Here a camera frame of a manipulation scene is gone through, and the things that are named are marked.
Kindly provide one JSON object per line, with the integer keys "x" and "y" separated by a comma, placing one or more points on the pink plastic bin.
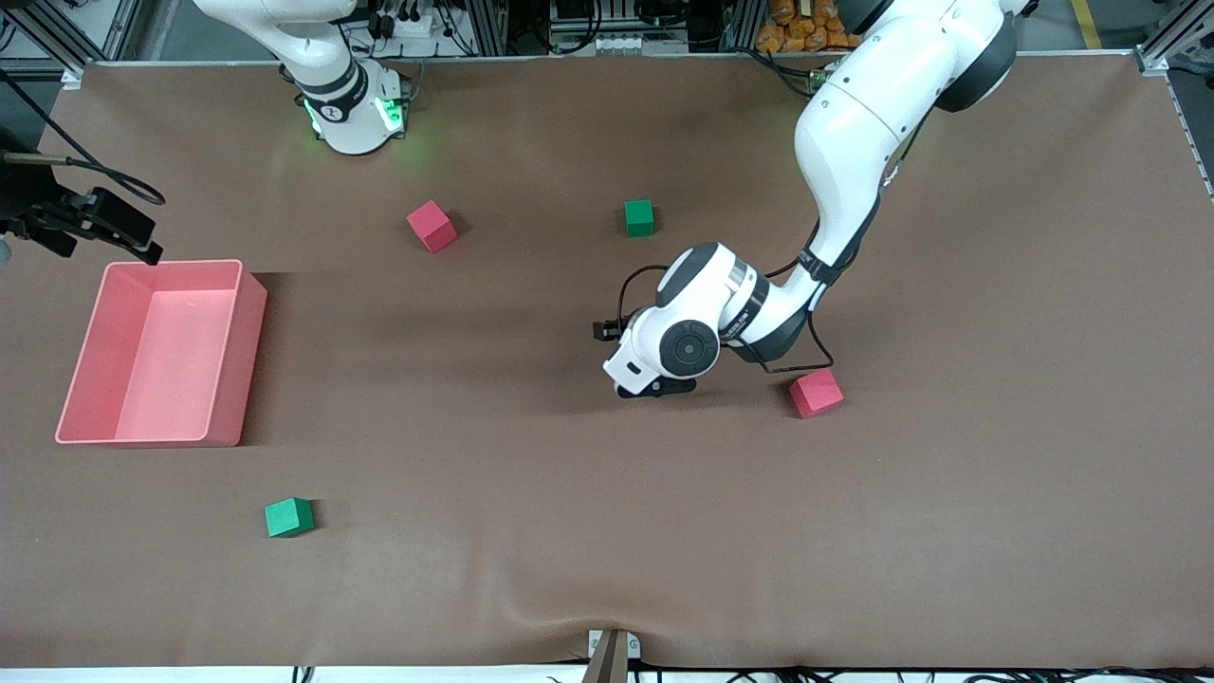
{"x": 161, "y": 360}

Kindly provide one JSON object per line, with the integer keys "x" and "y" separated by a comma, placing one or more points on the white power strip with plugs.
{"x": 408, "y": 27}

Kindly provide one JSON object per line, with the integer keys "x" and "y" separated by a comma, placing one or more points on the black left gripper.
{"x": 604, "y": 330}

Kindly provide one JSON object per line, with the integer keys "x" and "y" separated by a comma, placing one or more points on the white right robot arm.
{"x": 341, "y": 104}

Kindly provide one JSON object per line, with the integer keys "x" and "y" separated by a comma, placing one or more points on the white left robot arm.
{"x": 854, "y": 123}

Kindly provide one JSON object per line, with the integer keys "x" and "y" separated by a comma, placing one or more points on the brown table mat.
{"x": 664, "y": 522}

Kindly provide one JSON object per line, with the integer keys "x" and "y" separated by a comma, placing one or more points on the red foam cube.
{"x": 816, "y": 394}
{"x": 432, "y": 228}

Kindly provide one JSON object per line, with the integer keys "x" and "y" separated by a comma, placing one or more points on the bag of orange snacks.
{"x": 797, "y": 28}

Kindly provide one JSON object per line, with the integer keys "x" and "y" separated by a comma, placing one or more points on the aluminium frame profile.
{"x": 1153, "y": 63}
{"x": 45, "y": 33}

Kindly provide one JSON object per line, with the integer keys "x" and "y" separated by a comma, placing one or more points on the metal clamp with brown wedge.
{"x": 607, "y": 659}

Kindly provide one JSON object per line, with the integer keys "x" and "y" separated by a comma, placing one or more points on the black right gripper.
{"x": 36, "y": 205}

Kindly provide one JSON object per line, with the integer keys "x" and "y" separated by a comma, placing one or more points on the green foam cube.
{"x": 639, "y": 218}
{"x": 287, "y": 518}

